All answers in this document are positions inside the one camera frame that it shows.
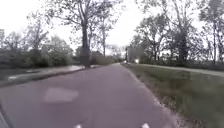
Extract dark narrow verge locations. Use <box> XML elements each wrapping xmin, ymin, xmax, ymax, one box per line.
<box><xmin>0</xmin><ymin>66</ymin><xmax>98</xmax><ymax>89</ymax></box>

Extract bushes and small trees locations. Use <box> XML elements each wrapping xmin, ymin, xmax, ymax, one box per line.
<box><xmin>0</xmin><ymin>9</ymin><xmax>79</xmax><ymax>69</ymax></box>

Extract row of trees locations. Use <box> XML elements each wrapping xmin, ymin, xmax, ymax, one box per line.
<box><xmin>128</xmin><ymin>0</ymin><xmax>224</xmax><ymax>68</ymax></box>

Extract reddish asphalt path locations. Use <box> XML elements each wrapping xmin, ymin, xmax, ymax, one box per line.
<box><xmin>0</xmin><ymin>63</ymin><xmax>183</xmax><ymax>128</ymax></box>

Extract vehicle with headlights on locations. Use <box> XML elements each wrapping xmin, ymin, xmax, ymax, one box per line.
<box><xmin>125</xmin><ymin>44</ymin><xmax>145</xmax><ymax>65</ymax></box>

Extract large dark-trunked tree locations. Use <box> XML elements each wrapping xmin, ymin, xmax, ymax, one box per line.
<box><xmin>43</xmin><ymin>0</ymin><xmax>124</xmax><ymax>69</ymax></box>

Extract dark hedge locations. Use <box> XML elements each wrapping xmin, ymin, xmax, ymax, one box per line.
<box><xmin>141</xmin><ymin>57</ymin><xmax>224</xmax><ymax>72</ymax></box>

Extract pale grey road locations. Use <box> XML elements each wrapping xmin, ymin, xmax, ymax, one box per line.
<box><xmin>139</xmin><ymin>63</ymin><xmax>224</xmax><ymax>78</ymax></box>

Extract grass verge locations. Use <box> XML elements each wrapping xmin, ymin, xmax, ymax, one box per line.
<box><xmin>120</xmin><ymin>63</ymin><xmax>224</xmax><ymax>128</ymax></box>

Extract grey water strip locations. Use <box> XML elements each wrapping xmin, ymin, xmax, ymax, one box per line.
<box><xmin>0</xmin><ymin>64</ymin><xmax>87</xmax><ymax>84</ymax></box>

